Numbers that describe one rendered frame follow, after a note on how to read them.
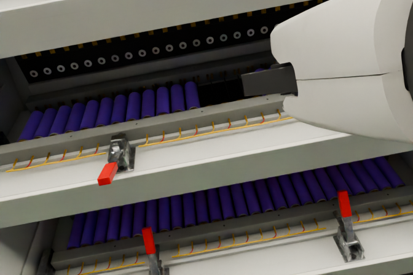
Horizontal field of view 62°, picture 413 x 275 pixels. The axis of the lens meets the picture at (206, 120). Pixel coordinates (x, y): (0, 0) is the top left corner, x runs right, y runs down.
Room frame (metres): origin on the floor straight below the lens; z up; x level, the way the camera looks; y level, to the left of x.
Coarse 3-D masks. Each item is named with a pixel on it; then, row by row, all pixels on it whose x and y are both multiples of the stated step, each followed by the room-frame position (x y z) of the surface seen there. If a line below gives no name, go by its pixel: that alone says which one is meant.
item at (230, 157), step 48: (240, 48) 0.52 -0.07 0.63; (0, 96) 0.49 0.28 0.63; (0, 144) 0.41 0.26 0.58; (192, 144) 0.38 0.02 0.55; (240, 144) 0.36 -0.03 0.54; (288, 144) 0.35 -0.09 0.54; (336, 144) 0.35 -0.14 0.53; (384, 144) 0.35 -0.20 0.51; (0, 192) 0.36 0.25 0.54; (48, 192) 0.34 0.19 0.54; (96, 192) 0.35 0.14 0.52; (144, 192) 0.35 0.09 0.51
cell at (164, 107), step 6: (162, 90) 0.47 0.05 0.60; (168, 90) 0.48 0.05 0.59; (162, 96) 0.45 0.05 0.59; (168, 96) 0.46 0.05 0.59; (156, 102) 0.45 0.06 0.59; (162, 102) 0.44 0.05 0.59; (168, 102) 0.45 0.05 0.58; (156, 108) 0.44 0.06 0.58; (162, 108) 0.43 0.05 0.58; (168, 108) 0.43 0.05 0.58; (156, 114) 0.42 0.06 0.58
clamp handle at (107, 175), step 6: (114, 150) 0.36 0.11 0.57; (120, 150) 0.36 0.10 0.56; (114, 156) 0.35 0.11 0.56; (120, 156) 0.35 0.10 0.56; (114, 162) 0.32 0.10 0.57; (108, 168) 0.31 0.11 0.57; (114, 168) 0.31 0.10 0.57; (102, 174) 0.30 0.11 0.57; (108, 174) 0.29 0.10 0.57; (114, 174) 0.31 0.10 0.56; (102, 180) 0.29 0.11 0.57; (108, 180) 0.29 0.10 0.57
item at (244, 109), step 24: (264, 96) 0.40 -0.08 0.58; (144, 120) 0.40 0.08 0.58; (168, 120) 0.39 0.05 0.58; (192, 120) 0.39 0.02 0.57; (216, 120) 0.39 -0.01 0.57; (24, 144) 0.40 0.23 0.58; (48, 144) 0.39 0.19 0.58; (72, 144) 0.39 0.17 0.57; (96, 144) 0.39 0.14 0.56; (144, 144) 0.38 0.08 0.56; (24, 168) 0.38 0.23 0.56
